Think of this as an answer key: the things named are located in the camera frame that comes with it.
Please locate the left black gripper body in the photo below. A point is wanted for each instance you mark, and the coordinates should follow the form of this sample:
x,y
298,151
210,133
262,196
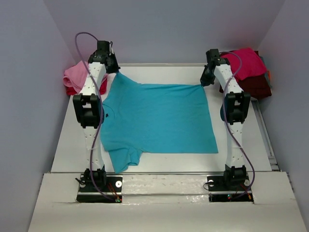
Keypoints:
x,y
112,65

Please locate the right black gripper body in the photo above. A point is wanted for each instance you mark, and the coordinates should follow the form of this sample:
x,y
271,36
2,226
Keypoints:
x,y
206,77

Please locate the turquoise t shirt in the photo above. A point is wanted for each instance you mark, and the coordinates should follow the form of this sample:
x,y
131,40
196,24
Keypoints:
x,y
154,118

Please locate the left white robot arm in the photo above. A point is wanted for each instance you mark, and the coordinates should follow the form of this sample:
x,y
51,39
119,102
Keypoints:
x,y
89,112

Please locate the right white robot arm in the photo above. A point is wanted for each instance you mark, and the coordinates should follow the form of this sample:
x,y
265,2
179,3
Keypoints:
x,y
233,112

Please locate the pink folded t shirt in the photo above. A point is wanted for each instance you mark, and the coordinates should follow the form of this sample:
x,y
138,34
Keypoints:
x,y
75,76

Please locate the magenta t shirt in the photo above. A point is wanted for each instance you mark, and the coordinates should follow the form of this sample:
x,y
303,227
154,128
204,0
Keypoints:
x,y
251,63

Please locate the red folded t shirt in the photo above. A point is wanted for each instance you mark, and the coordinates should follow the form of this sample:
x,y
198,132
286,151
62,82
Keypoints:
x,y
102,88

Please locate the dark red t shirt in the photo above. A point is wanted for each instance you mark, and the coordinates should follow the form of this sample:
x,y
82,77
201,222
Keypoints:
x,y
246,84

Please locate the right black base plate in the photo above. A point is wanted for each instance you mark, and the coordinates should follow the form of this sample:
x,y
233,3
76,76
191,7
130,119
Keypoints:
x,y
221,192

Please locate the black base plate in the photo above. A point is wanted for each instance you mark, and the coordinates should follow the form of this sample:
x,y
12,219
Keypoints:
x,y
221,192
112,191

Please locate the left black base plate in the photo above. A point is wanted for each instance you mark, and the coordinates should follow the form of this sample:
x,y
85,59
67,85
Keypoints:
x,y
112,191

